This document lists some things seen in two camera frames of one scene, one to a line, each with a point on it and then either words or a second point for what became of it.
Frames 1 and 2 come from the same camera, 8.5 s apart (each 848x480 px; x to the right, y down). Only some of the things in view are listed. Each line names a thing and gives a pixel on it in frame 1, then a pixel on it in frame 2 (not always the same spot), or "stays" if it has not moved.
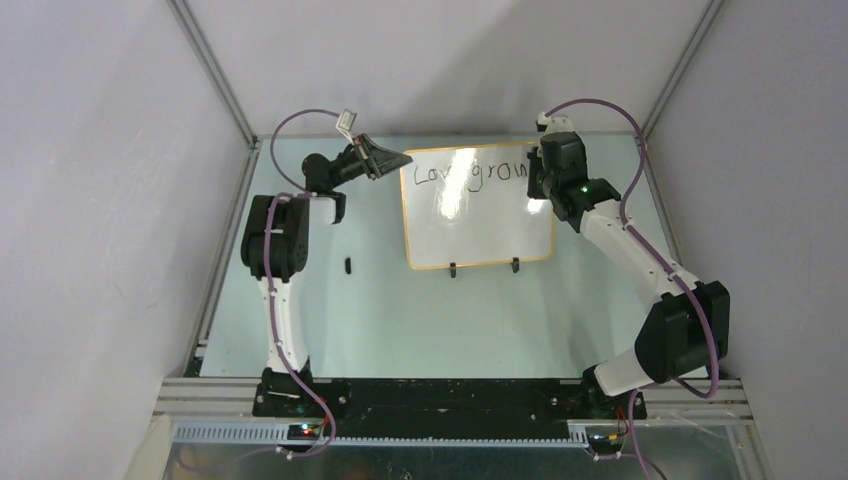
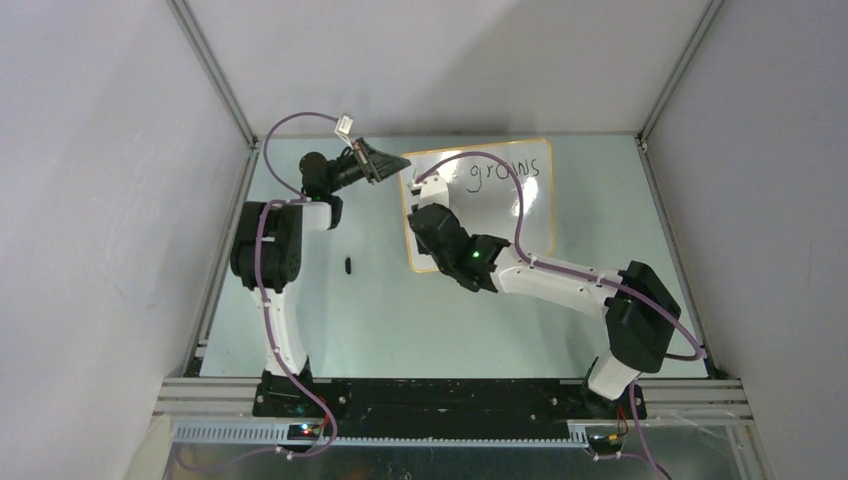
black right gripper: (541, 156) to (422, 249)
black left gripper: (383, 161) stays
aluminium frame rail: (192, 363) stays
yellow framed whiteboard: (469, 205) stays
